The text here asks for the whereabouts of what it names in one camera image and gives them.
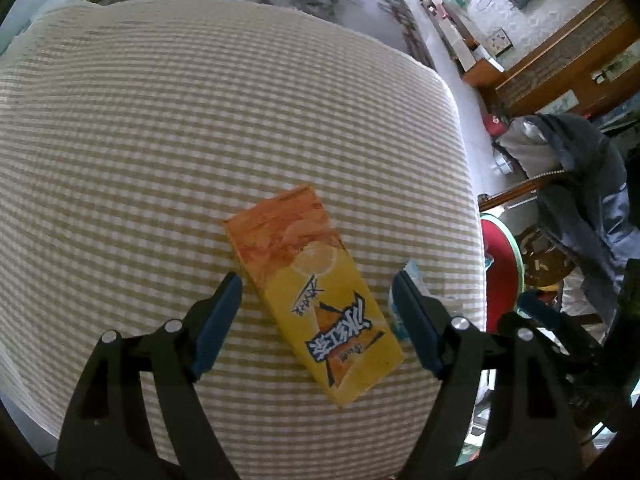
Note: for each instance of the tall wall scroll picture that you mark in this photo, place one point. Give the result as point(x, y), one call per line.
point(617, 65)

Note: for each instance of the carved wooden chair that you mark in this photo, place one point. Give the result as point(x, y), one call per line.
point(542, 255)

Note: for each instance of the orange snack bag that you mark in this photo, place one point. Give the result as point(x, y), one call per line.
point(310, 285)

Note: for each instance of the beige striped woven table mat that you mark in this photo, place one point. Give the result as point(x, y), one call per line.
point(150, 135)

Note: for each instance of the grey patterned rug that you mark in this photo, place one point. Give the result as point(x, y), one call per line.
point(350, 5)

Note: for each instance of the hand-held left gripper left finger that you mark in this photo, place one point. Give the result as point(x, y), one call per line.
point(220, 320)

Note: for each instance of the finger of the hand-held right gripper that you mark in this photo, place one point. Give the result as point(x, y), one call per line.
point(537, 305)
point(507, 322)

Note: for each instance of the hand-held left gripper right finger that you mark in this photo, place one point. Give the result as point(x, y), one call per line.
point(415, 320)

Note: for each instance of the low wooden television cabinet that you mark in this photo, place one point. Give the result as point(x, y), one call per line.
point(465, 55)

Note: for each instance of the small framed picture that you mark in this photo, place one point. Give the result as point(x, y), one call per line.
point(500, 42)

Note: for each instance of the blue white plastic wrapper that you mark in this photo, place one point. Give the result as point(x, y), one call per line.
point(415, 275)

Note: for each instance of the blue jacket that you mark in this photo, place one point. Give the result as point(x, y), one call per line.
point(590, 170)

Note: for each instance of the red flower pot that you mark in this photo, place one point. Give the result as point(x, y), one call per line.
point(495, 125)

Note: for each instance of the small wall scroll picture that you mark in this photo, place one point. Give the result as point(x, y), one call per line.
point(559, 104)

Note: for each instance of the red bin with green rim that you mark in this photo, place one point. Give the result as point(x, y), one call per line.
point(500, 270)

